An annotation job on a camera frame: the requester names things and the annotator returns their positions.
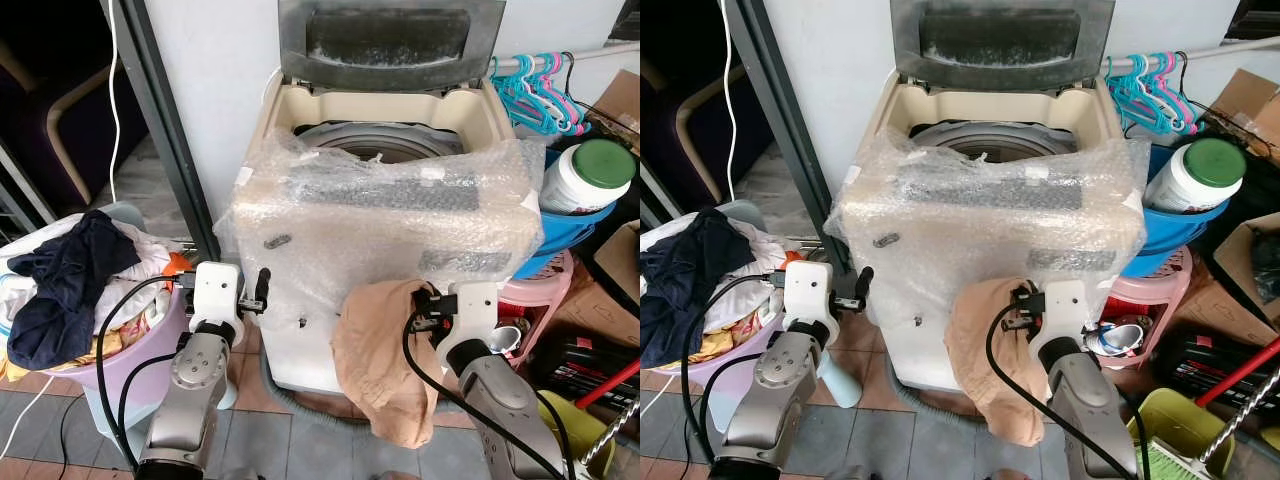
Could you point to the tan cloth garment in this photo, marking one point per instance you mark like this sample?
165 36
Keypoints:
380 360
990 360

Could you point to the blue plastic basin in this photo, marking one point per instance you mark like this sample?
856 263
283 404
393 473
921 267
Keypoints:
560 235
1165 235

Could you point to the pink plastic basket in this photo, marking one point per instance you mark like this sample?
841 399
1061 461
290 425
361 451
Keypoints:
540 290
1150 290

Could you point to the brown cardboard box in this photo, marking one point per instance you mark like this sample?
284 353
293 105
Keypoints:
620 100
1245 105

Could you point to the pink plastic clothes hanger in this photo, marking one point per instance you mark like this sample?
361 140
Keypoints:
1172 95
560 95

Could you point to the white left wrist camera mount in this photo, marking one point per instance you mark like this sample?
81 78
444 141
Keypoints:
215 292
808 290

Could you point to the white garment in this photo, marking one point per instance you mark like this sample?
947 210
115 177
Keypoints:
765 255
150 255

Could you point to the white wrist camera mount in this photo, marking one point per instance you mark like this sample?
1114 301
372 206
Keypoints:
475 310
1066 308
808 290
215 292

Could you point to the white jar with green lid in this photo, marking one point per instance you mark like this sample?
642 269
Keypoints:
590 175
1195 175

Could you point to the dark chair with beige frame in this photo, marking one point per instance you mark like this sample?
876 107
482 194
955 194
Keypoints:
695 130
70 130

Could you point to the yellow patterned cloth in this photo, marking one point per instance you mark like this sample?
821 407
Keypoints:
135 325
715 345

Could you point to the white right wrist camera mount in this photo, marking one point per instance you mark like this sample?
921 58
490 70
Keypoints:
1066 308
475 310

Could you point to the grey washing machine lid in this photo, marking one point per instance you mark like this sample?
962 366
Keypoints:
1000 40
390 40

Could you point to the clear bubble wrap sheet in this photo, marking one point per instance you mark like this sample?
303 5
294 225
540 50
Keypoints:
1000 230
380 230

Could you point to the shiny metal cup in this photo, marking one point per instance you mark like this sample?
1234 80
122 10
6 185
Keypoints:
507 340
1122 338

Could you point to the navy blue garment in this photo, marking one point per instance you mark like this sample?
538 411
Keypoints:
680 290
60 290

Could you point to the open cardboard box dark contents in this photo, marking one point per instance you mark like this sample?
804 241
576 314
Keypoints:
1240 255

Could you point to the white top-load washing machine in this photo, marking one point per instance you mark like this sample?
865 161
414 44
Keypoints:
310 355
925 355

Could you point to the lavender plastic laundry basket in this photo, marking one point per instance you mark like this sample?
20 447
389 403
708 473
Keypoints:
150 350
745 345

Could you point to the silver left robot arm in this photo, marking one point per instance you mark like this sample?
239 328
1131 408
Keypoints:
775 385
192 380

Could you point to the black case with red label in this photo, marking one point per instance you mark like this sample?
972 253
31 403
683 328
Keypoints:
575 360
1200 355

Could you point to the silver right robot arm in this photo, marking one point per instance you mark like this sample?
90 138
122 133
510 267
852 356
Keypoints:
1085 400
500 400

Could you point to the grey hanger rail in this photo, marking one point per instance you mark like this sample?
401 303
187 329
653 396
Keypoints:
1235 48
600 52

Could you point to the teal plastic clothes hanger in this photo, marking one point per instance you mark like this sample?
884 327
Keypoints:
1130 100
515 100

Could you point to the dark grey door frame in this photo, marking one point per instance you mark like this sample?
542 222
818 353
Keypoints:
790 130
165 130

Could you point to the yellow-green plastic dustpan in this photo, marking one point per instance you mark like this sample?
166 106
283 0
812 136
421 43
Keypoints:
1185 420
565 425

